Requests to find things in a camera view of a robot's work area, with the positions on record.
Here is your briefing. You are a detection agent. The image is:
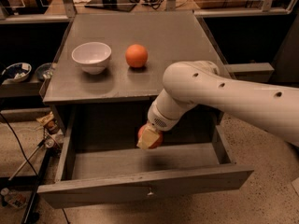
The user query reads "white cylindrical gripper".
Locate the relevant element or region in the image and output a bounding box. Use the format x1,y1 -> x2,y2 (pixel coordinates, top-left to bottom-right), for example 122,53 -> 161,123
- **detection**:
135,101 -> 181,150

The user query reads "red apple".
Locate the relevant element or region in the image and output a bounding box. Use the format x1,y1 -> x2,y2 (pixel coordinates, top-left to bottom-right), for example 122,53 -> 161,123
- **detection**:
137,123 -> 164,150

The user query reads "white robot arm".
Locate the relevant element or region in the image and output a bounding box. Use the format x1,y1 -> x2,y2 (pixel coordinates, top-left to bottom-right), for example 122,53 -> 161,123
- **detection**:
137,61 -> 299,149

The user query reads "grey open drawer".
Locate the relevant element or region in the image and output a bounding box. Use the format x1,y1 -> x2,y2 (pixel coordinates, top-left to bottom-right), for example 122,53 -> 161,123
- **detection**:
38,104 -> 253,208

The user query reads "small metal drawer knob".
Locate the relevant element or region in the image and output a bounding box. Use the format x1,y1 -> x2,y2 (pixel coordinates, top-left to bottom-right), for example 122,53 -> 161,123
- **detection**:
147,187 -> 154,197

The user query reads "grey wooden cabinet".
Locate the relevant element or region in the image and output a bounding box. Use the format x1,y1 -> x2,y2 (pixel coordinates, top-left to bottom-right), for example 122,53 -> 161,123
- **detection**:
44,11 -> 229,130

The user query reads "orange fruit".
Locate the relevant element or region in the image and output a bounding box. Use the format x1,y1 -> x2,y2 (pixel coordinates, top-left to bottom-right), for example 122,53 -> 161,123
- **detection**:
125,44 -> 148,68

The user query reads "white ceramic bowl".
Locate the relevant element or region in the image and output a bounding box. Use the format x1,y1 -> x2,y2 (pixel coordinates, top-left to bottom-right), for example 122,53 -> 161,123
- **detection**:
71,42 -> 112,75

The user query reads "snack bag on floor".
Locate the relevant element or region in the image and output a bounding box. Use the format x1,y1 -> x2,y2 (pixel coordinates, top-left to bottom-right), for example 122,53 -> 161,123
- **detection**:
36,112 -> 59,134

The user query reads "dark small bowl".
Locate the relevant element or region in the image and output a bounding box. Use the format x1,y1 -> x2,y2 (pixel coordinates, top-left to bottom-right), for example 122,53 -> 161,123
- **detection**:
35,63 -> 55,81

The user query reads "grey side shelf block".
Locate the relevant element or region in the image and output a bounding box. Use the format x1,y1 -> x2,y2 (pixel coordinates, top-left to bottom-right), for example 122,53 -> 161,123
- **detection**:
225,63 -> 274,83

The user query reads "black monitor stand base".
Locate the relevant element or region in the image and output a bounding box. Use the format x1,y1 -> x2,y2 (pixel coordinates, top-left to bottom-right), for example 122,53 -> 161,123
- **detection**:
85,0 -> 137,12

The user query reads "black tripod leg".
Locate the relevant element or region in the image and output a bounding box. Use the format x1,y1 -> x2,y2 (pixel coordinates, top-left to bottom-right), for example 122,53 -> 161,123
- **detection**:
21,149 -> 51,224

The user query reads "plastic bottle on floor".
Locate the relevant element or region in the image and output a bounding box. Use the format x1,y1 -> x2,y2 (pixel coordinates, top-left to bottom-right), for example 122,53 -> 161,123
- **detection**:
1,188 -> 26,209

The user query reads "black floor cable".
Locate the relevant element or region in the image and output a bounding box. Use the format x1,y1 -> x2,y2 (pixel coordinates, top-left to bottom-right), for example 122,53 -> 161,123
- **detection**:
0,112 -> 40,176

